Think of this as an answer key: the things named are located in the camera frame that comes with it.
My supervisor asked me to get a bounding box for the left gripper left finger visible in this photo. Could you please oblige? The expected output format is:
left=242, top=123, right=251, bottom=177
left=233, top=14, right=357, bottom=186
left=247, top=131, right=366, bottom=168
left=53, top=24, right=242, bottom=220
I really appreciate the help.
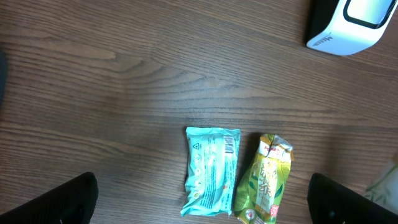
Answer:
left=1, top=172, right=98, bottom=224

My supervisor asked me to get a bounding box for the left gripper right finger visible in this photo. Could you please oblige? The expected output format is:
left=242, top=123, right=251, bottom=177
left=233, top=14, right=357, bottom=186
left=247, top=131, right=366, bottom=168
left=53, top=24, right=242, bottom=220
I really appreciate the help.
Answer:
left=307, top=173, right=397, bottom=224

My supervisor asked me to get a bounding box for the white tube gold cap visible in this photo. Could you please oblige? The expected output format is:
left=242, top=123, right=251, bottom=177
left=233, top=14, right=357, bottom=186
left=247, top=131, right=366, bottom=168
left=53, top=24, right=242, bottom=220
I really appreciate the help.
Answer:
left=365, top=159, right=397, bottom=214

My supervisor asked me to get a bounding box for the green tea carton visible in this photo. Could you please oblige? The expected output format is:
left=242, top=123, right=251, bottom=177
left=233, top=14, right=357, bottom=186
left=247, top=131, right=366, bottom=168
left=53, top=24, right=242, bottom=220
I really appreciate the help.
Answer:
left=234, top=134, right=293, bottom=224

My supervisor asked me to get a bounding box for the teal wipes packet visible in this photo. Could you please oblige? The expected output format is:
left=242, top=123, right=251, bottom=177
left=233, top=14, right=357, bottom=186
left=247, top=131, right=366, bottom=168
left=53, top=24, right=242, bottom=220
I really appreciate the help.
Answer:
left=180, top=127, right=241, bottom=217

